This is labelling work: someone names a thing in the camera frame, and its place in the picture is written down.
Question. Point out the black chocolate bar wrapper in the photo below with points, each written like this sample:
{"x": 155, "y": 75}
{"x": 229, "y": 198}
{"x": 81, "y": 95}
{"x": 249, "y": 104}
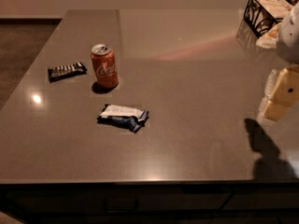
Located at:
{"x": 66, "y": 71}

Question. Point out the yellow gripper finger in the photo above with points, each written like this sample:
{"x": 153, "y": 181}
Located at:
{"x": 269, "y": 87}
{"x": 284, "y": 95}

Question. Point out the white napkins in basket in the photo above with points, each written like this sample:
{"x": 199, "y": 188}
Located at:
{"x": 268, "y": 21}

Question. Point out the blue white snack packet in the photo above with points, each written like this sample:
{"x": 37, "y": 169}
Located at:
{"x": 129, "y": 118}

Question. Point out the black wire basket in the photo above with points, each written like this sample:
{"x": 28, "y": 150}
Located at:
{"x": 251, "y": 12}

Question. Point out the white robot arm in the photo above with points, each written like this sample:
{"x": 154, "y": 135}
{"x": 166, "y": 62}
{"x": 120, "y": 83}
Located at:
{"x": 288, "y": 39}

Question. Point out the orange coke can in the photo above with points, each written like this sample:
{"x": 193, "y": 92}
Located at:
{"x": 104, "y": 66}

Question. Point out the dark drawer with handle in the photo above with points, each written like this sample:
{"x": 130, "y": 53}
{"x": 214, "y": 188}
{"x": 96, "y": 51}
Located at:
{"x": 115, "y": 201}

